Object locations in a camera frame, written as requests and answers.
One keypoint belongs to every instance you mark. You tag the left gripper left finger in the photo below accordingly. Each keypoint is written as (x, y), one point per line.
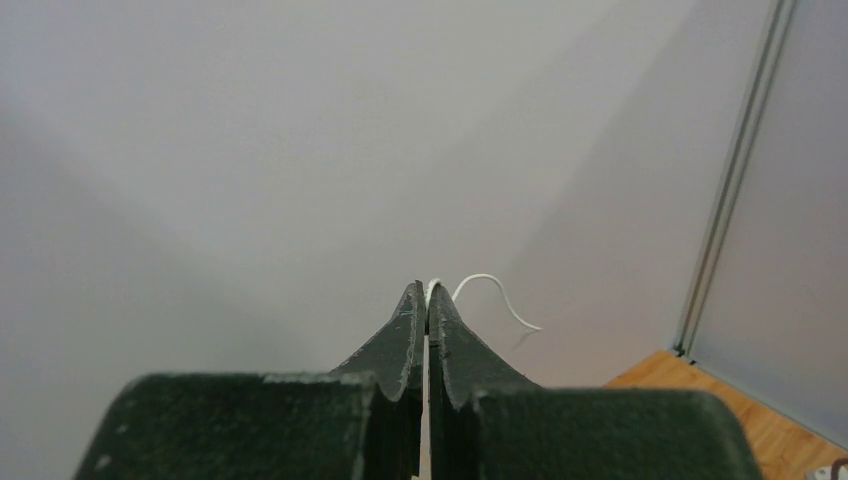
(361, 420)

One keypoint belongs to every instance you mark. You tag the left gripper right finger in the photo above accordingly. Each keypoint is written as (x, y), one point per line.
(489, 421)

